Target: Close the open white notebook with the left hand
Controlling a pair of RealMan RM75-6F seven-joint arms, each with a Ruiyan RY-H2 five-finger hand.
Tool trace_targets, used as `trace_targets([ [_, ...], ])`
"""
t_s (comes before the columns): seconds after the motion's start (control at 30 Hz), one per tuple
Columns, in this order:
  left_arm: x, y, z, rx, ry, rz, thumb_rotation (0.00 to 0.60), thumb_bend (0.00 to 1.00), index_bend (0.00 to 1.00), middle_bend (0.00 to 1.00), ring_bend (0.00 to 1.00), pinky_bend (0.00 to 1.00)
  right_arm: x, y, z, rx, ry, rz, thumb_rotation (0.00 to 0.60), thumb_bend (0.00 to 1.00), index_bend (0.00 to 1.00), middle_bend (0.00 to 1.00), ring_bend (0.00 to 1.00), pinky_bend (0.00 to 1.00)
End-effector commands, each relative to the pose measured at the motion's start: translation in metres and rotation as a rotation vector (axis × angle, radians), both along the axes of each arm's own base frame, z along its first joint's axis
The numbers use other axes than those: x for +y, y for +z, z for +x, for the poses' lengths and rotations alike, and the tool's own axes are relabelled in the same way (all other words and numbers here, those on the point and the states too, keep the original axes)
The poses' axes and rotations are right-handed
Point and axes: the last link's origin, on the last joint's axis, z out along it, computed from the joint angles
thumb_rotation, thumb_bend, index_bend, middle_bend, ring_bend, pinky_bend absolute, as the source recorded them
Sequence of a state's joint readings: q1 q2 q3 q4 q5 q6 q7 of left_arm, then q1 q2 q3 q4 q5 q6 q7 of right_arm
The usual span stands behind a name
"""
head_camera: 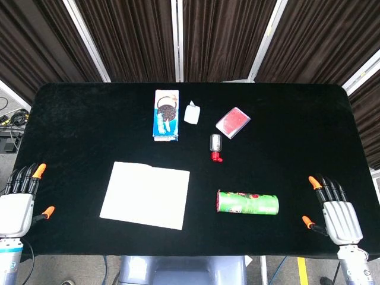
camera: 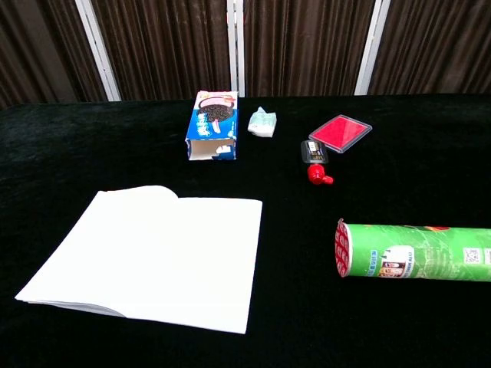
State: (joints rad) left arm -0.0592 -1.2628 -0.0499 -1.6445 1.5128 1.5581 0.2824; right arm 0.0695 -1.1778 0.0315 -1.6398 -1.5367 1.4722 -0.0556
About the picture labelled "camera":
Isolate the red ink pad case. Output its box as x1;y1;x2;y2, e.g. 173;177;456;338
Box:
308;113;374;155

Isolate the green chips tube can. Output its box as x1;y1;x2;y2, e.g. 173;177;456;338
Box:
334;218;491;283

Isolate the small white tissue packet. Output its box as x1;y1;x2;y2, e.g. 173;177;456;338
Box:
247;106;278;138

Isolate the white screen frame post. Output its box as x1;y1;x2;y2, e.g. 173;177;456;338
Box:
226;0;246;98
354;0;392;96
74;0;123;102

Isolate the black velvet tablecloth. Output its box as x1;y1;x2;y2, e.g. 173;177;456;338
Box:
0;94;491;368

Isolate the black bottle with red cap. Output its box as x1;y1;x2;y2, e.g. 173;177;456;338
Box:
300;140;335;186

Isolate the blue Oreo cookie box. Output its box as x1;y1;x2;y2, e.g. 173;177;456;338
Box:
184;90;239;162

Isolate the white paper book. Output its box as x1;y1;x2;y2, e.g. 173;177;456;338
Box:
14;185;264;335

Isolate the brown pleated curtain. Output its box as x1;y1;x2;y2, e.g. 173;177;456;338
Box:
0;0;491;110

